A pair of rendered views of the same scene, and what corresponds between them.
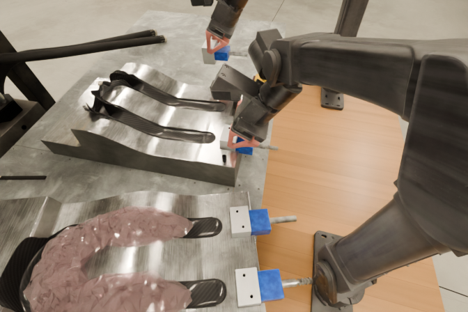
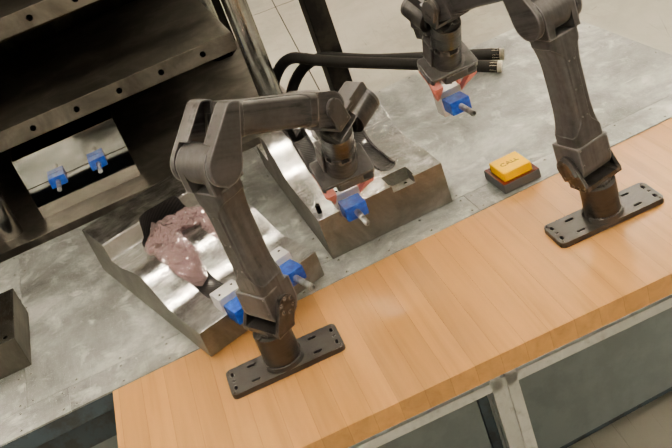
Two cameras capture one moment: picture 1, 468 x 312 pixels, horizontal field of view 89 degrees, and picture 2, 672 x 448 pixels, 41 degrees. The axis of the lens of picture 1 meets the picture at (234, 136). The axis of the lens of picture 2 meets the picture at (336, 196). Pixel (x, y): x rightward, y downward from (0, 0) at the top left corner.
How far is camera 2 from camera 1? 1.42 m
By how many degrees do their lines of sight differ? 55
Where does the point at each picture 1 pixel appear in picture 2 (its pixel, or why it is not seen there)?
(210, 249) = not seen: hidden behind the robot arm
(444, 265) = not seen: outside the picture
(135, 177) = (284, 212)
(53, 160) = (259, 172)
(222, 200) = (291, 247)
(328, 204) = (377, 318)
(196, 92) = (394, 144)
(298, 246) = (308, 327)
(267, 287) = (234, 303)
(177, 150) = (307, 189)
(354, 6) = (548, 76)
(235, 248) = not seen: hidden behind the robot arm
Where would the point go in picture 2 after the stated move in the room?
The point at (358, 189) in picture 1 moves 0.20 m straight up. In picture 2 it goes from (424, 325) to (390, 226)
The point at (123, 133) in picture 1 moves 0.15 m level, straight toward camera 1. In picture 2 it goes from (286, 156) to (256, 196)
